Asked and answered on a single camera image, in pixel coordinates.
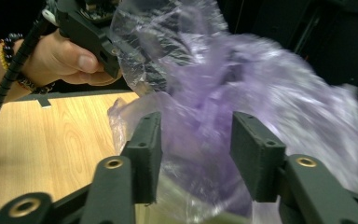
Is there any black bead bracelet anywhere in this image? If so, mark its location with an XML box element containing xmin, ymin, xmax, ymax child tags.
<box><xmin>1</xmin><ymin>32</ymin><xmax>56</xmax><ymax>95</ymax></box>

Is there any purple plastic bag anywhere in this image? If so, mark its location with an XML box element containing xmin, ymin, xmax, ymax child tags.
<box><xmin>106</xmin><ymin>0</ymin><xmax>358</xmax><ymax>224</ymax></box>

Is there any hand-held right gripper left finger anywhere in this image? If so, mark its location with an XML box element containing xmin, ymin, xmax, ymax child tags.
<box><xmin>119</xmin><ymin>111</ymin><xmax>163</xmax><ymax>206</ymax></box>

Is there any grey metal table bracket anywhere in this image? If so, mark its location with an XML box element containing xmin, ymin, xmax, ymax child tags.
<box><xmin>32</xmin><ymin>93</ymin><xmax>53</xmax><ymax>109</ymax></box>

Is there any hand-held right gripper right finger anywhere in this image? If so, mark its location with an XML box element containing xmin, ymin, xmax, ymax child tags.
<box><xmin>229</xmin><ymin>111</ymin><xmax>287</xmax><ymax>203</ymax></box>

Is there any left gripper black corrugated cable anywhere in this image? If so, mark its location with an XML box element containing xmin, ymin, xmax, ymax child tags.
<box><xmin>0</xmin><ymin>11</ymin><xmax>49</xmax><ymax>176</ymax></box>

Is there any yellow bead bracelet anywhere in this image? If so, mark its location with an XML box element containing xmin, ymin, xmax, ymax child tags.
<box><xmin>0</xmin><ymin>46</ymin><xmax>9</xmax><ymax>72</ymax></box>

